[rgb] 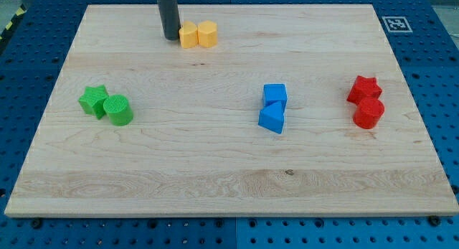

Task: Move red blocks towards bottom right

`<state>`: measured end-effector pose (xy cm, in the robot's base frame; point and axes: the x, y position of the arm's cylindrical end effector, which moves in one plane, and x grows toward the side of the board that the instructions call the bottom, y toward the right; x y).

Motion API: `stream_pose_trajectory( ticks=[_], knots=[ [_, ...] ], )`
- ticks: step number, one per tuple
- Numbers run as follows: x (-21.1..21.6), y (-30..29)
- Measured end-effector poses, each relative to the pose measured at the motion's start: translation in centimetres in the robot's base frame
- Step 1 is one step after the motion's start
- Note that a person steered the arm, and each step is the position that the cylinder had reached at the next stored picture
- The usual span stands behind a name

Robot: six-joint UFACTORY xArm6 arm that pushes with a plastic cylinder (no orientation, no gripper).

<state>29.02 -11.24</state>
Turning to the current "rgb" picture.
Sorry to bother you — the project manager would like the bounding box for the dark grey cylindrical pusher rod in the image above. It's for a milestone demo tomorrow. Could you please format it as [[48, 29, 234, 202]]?
[[157, 0, 181, 41]]

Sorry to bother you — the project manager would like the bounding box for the white fiducial marker tag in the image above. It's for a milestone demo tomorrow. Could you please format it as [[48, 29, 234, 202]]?
[[382, 16, 412, 33]]

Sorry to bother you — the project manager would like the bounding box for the yellow hexagon block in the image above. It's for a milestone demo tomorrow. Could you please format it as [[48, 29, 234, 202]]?
[[197, 20, 218, 48]]

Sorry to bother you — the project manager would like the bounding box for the red star block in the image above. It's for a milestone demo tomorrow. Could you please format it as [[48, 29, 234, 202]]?
[[346, 75, 382, 105]]

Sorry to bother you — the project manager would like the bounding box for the light wooden board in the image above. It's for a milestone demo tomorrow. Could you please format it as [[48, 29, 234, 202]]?
[[5, 4, 458, 218]]

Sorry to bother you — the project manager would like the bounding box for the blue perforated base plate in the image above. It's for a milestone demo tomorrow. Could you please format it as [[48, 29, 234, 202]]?
[[1, 0, 458, 248]]

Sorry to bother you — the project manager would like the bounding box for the blue cube block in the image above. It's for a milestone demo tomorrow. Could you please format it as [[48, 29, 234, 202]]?
[[262, 83, 288, 110]]

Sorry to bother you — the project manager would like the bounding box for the green cylinder block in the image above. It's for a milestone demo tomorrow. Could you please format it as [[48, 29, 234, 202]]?
[[103, 94, 133, 126]]

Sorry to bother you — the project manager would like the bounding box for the red cylinder block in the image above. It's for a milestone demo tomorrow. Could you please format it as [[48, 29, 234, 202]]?
[[353, 98, 385, 129]]

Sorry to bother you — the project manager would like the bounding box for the green star block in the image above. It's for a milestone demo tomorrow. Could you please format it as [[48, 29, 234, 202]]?
[[78, 85, 108, 120]]

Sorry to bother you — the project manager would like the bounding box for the yellow heart block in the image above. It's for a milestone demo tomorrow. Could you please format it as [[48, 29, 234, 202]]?
[[179, 21, 199, 49]]

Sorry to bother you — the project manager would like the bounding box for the blue triangle block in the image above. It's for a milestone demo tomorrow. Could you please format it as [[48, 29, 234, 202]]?
[[258, 101, 284, 134]]

